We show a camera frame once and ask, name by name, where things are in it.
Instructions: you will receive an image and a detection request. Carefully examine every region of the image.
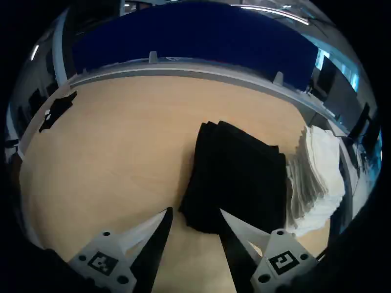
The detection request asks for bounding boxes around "black monitor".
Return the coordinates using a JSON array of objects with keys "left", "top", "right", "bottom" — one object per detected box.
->
[{"left": 348, "top": 102, "right": 372, "bottom": 142}]

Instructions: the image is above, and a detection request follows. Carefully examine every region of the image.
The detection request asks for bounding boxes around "stack of white towels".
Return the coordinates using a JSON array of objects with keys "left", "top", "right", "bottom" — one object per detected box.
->
[{"left": 285, "top": 124, "right": 347, "bottom": 238}]

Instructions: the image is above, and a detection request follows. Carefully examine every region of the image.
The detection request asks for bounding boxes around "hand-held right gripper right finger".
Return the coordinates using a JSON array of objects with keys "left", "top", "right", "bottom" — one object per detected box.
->
[{"left": 218, "top": 209, "right": 317, "bottom": 293}]

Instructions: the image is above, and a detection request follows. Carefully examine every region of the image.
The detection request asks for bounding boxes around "blue desk screen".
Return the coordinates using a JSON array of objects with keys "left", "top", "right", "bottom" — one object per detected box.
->
[{"left": 68, "top": 4, "right": 340, "bottom": 122}]

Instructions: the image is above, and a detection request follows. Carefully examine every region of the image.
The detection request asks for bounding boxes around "stack of black towels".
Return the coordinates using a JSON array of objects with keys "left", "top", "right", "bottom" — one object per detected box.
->
[{"left": 178, "top": 120, "right": 288, "bottom": 237}]

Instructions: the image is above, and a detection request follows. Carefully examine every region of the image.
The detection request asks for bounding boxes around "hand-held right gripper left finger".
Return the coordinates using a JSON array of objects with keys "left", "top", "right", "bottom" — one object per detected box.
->
[{"left": 68, "top": 207, "right": 174, "bottom": 293}]

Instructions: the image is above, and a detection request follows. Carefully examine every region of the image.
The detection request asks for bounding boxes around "black towel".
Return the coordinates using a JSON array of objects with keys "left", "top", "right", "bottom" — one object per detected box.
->
[{"left": 39, "top": 91, "right": 78, "bottom": 133}]

